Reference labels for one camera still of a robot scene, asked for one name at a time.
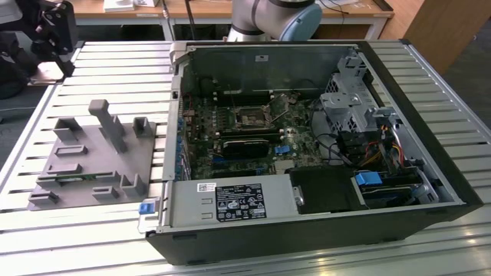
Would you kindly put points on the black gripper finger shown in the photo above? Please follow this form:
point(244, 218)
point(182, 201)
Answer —
point(67, 66)
point(42, 50)

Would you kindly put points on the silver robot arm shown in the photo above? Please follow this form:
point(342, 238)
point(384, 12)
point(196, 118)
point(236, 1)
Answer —
point(268, 17)

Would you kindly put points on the black RAM slot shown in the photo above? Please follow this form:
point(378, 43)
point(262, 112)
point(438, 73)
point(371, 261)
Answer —
point(242, 99)
point(250, 134)

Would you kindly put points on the CPU socket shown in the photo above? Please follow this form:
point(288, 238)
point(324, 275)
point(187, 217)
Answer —
point(251, 118)

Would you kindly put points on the expansion slot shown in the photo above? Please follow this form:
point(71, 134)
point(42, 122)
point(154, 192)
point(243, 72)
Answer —
point(238, 173)

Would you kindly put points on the white box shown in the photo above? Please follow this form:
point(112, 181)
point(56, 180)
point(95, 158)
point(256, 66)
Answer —
point(119, 5)

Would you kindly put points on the grey parts rack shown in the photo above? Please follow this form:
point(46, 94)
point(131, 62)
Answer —
point(96, 161)

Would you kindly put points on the green RAM stick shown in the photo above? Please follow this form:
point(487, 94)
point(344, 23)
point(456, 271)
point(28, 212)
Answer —
point(88, 176)

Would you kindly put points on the blue case latch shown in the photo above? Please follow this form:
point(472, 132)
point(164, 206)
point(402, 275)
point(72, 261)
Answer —
point(147, 209)

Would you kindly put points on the black graphics card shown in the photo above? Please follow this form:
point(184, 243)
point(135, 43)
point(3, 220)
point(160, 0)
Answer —
point(246, 149)

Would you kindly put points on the silver power supply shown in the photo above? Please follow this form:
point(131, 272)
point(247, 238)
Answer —
point(191, 207)

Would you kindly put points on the blue board connector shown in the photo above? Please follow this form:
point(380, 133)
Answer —
point(280, 149)

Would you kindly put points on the green motherboard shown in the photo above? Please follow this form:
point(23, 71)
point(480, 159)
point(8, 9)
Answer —
point(299, 138)

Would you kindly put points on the silver chipset heatsink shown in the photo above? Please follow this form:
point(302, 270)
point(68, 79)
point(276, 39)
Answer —
point(284, 166)

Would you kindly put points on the silver drive cage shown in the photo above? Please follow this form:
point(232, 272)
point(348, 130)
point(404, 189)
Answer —
point(342, 115)

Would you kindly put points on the black plastic bay cover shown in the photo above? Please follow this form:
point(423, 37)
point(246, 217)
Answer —
point(326, 189)

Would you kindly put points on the black PC case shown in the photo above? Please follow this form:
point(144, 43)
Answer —
point(268, 247)

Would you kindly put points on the blue disk carrier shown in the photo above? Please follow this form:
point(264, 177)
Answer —
point(368, 179)

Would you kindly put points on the wooden cabinet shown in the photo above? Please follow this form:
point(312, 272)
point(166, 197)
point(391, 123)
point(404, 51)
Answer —
point(440, 28)

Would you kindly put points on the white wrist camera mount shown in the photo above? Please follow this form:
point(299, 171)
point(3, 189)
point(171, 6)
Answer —
point(18, 10)

